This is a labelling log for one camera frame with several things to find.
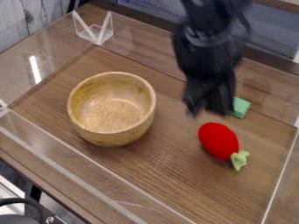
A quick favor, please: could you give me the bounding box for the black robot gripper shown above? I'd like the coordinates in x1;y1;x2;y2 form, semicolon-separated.
173;25;243;116

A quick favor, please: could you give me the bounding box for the red plush strawberry toy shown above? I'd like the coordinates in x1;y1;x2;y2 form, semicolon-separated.
198;122;250;172

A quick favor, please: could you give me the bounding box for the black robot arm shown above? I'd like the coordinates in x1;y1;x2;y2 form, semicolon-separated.
173;0;251;116

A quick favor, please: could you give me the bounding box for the green rectangular block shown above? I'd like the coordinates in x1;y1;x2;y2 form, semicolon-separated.
230;97;251;119

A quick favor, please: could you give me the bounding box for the wooden bowl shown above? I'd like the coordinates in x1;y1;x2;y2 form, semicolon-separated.
67;72;156;147

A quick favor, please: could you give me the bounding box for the black table leg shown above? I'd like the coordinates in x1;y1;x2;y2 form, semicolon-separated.
30;185;43;201

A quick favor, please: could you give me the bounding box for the clear acrylic tray wall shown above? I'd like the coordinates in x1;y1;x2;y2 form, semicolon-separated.
0;101;195;224

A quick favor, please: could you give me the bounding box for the black cable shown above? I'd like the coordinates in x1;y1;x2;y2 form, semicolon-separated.
0;197;40;224

